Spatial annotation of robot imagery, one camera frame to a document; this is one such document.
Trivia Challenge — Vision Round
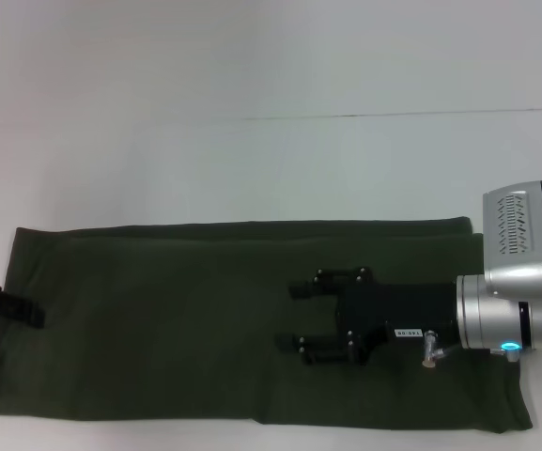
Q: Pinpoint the thin black cable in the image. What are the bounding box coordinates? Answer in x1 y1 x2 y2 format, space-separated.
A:
419 330 521 368

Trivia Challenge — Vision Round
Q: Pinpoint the dark green FREE t-shirt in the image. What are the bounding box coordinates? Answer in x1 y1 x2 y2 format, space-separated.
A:
0 215 534 422

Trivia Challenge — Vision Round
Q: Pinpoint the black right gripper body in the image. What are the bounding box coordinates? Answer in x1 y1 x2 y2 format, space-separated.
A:
334 280 460 366

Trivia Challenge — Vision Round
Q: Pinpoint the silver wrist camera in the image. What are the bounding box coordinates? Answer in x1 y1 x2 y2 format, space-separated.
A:
481 179 542 298

